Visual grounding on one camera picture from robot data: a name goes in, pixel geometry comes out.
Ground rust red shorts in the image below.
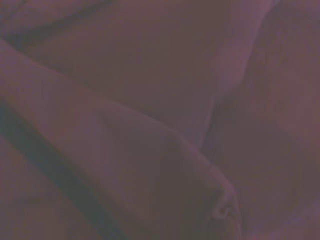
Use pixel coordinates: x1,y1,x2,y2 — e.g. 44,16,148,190
0,0,320,240

